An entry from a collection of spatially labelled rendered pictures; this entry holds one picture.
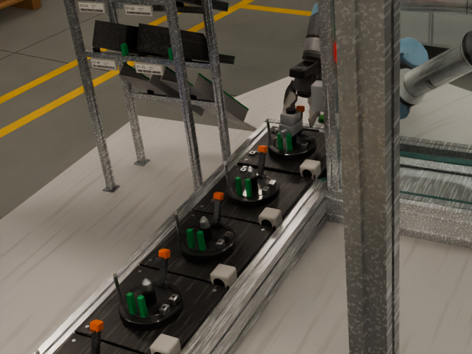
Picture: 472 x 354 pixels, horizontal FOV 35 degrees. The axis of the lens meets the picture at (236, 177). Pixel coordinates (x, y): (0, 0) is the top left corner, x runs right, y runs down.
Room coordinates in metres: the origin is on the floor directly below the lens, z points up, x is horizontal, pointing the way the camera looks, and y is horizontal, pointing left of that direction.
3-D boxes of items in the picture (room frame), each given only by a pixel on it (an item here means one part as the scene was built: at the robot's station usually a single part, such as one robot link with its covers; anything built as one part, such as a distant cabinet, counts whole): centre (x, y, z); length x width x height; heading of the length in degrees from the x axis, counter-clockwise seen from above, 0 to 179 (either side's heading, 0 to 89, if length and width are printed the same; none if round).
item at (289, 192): (1.67, -0.04, 1.01); 0.24 x 0.24 x 0.13; 59
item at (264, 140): (1.89, -0.17, 0.96); 0.24 x 0.24 x 0.02; 59
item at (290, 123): (1.88, -0.17, 1.06); 0.08 x 0.04 x 0.07; 145
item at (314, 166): (1.76, -0.20, 0.97); 0.05 x 0.05 x 0.04; 59
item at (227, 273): (1.46, 0.09, 1.01); 0.24 x 0.24 x 0.13; 59
